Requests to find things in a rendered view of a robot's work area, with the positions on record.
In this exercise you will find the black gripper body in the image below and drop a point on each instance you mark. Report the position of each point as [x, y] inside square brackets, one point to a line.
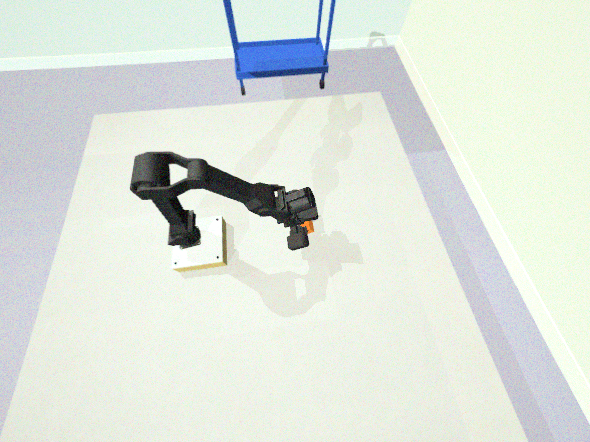
[299, 239]

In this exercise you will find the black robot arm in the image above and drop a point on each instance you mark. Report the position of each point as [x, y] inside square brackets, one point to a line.
[151, 180]

